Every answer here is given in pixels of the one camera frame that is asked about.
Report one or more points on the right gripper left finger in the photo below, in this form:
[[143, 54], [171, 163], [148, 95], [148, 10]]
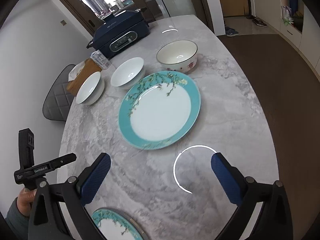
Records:
[[47, 220]]

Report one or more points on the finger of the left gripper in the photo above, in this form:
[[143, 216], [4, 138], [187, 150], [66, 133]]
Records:
[[63, 160]]

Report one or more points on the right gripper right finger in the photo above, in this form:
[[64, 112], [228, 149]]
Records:
[[274, 220]]

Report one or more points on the teal floral plate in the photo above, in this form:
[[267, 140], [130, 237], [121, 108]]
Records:
[[159, 110], [115, 224]]

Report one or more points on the large white bowl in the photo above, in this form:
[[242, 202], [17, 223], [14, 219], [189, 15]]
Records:
[[91, 90]]

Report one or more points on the medium white bowl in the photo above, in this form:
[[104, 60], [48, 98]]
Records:
[[128, 73]]

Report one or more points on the floral patterned small bowl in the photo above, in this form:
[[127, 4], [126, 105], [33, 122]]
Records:
[[180, 56]]

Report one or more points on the person's left hand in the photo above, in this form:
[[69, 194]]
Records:
[[24, 201]]

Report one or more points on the grey quilted chair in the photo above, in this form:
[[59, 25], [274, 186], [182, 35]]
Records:
[[58, 101]]

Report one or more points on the wooden tissue box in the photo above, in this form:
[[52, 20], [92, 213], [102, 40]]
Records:
[[89, 68]]

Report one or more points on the small milk carton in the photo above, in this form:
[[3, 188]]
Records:
[[99, 58]]

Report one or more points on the navy electric cooker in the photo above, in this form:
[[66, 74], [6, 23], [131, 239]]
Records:
[[119, 32]]

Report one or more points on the shoes on floor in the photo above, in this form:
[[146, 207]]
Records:
[[230, 32]]

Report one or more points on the wall socket plate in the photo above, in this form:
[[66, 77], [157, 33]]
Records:
[[63, 22]]

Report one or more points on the white wall cabinet unit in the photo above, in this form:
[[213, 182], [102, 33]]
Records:
[[294, 21]]

